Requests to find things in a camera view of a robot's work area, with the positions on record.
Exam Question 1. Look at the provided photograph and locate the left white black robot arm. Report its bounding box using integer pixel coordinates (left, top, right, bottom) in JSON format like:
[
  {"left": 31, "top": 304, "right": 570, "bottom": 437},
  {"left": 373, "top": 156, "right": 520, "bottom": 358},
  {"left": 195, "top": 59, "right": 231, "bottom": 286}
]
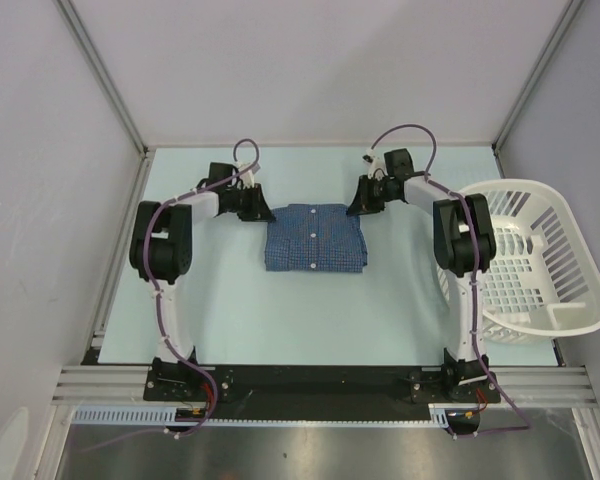
[{"left": 129, "top": 162, "right": 275, "bottom": 400}]

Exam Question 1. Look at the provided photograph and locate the blue checkered long sleeve shirt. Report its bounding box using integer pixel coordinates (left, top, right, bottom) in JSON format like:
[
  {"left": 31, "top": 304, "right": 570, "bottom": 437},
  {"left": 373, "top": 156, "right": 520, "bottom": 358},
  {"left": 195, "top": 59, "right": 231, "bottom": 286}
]
[{"left": 264, "top": 204, "right": 368, "bottom": 274}]

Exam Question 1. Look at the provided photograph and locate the right aluminium frame post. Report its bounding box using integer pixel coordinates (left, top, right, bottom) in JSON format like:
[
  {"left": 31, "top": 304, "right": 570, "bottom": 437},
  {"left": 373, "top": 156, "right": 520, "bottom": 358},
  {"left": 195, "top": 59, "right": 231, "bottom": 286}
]
[{"left": 491, "top": 0, "right": 586, "bottom": 157}]

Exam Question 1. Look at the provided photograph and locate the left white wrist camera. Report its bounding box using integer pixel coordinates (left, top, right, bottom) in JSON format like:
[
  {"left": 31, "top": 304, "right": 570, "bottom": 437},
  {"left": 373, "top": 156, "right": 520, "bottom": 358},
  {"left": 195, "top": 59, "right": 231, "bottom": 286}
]
[{"left": 235, "top": 162, "right": 260, "bottom": 189}]

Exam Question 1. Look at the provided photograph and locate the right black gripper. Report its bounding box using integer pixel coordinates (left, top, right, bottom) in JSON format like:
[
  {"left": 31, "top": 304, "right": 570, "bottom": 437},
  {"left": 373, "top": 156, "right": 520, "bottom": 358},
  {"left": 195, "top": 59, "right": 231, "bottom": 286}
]
[{"left": 347, "top": 174, "right": 396, "bottom": 216}]

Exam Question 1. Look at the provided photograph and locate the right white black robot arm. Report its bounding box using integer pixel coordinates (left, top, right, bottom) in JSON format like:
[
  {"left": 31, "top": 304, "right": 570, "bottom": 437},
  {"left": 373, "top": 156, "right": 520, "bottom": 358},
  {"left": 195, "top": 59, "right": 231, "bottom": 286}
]
[{"left": 347, "top": 149, "right": 496, "bottom": 403}]

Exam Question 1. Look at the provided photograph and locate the left aluminium frame post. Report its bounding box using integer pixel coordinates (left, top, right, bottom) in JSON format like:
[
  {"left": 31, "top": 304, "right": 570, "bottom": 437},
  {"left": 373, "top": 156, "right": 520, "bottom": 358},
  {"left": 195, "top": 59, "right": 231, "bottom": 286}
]
[{"left": 59, "top": 0, "right": 148, "bottom": 156}]

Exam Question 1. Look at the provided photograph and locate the aluminium front rail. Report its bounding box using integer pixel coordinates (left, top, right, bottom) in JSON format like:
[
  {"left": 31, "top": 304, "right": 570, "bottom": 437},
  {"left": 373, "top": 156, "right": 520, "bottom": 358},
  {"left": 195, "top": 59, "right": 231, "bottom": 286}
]
[{"left": 51, "top": 366, "right": 598, "bottom": 408}]

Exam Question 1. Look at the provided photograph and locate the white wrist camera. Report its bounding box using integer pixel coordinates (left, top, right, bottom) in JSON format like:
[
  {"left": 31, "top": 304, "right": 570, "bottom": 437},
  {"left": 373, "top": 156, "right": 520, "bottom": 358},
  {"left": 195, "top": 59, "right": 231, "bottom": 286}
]
[
  {"left": 363, "top": 148, "right": 387, "bottom": 179},
  {"left": 235, "top": 162, "right": 260, "bottom": 189}
]

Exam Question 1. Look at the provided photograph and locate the white plastic laundry basket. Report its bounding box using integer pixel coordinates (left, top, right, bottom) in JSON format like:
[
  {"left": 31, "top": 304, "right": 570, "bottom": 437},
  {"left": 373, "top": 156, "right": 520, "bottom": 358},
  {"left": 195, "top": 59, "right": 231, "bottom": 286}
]
[{"left": 461, "top": 179, "right": 600, "bottom": 345}]

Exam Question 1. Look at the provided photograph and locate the aluminium frame post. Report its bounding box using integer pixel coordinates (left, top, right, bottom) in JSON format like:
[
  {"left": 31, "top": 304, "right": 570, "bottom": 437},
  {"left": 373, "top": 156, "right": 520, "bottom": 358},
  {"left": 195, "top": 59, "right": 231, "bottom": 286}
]
[
  {"left": 59, "top": 0, "right": 148, "bottom": 156},
  {"left": 491, "top": 0, "right": 586, "bottom": 157}
]

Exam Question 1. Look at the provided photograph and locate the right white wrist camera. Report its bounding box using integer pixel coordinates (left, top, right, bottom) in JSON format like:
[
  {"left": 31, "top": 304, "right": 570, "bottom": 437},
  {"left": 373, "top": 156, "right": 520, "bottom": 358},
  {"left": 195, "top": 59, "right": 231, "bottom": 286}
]
[{"left": 363, "top": 148, "right": 387, "bottom": 179}]

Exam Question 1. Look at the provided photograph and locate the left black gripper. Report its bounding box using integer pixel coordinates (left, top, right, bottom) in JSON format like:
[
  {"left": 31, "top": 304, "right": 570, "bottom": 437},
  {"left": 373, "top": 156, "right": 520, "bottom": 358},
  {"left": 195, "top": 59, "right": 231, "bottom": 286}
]
[{"left": 225, "top": 183, "right": 275, "bottom": 222}]

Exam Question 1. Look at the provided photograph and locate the white slotted cable duct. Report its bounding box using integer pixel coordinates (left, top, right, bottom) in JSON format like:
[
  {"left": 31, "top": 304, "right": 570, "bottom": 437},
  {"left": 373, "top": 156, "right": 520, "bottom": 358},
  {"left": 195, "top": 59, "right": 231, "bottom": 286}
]
[{"left": 72, "top": 405, "right": 479, "bottom": 428}]

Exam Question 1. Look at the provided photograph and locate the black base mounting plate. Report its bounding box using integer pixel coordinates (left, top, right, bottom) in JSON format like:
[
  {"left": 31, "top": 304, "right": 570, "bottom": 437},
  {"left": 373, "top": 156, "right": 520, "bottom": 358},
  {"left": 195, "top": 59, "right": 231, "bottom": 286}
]
[{"left": 143, "top": 360, "right": 501, "bottom": 422}]

